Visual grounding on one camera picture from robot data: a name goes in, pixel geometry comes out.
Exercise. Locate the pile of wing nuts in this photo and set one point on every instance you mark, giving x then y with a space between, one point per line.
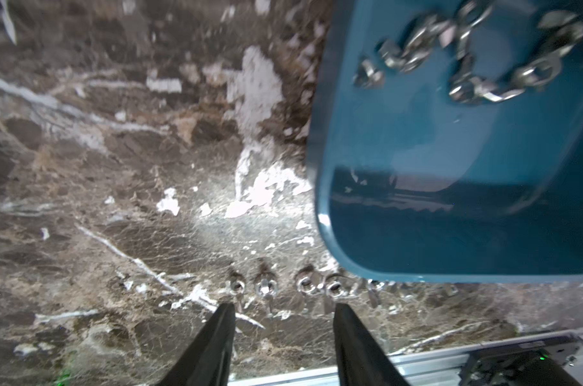
565 32

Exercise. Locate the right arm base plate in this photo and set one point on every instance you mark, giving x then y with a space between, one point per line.
537 362

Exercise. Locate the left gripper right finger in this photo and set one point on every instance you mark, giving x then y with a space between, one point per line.
359 358

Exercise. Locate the teal plastic storage box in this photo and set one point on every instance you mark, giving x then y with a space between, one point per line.
412 186

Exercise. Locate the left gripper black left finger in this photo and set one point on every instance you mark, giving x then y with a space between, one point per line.
208 358

